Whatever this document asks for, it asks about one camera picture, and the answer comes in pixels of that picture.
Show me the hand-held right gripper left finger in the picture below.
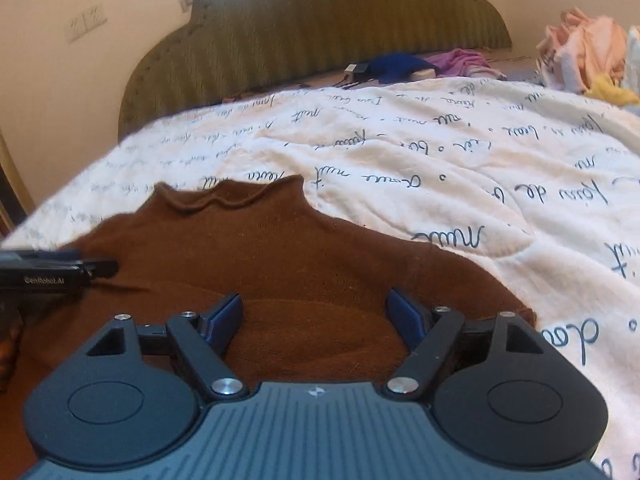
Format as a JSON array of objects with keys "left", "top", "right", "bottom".
[{"left": 87, "top": 292, "right": 250, "bottom": 402}]

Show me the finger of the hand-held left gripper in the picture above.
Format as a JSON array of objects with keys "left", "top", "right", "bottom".
[{"left": 64, "top": 257, "right": 120, "bottom": 279}]

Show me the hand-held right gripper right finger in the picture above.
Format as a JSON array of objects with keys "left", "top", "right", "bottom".
[{"left": 386, "top": 287, "right": 544, "bottom": 402}]

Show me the brown knit sweater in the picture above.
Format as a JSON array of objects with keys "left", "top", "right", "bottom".
[{"left": 0, "top": 175, "right": 538, "bottom": 471}]

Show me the white script-printed blanket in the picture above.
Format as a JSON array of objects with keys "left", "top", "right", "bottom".
[{"left": 2, "top": 75, "right": 640, "bottom": 480}]

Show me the dark blue cloth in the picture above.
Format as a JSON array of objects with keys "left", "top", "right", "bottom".
[{"left": 367, "top": 52, "right": 437, "bottom": 84}]

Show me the purple cloth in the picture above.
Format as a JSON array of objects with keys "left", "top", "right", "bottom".
[{"left": 429, "top": 48, "right": 507, "bottom": 80}]

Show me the yellow cloth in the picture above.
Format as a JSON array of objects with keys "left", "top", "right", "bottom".
[{"left": 584, "top": 74, "right": 640, "bottom": 107}]

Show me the green padded headboard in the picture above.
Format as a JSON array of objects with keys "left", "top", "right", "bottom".
[{"left": 117, "top": 0, "right": 513, "bottom": 141}]

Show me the peach cloth pile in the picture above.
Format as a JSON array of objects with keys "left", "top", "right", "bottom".
[{"left": 536, "top": 7, "right": 630, "bottom": 94}]

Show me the wooden door frame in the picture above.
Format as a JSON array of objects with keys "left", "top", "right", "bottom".
[{"left": 0, "top": 127, "right": 37, "bottom": 237}]

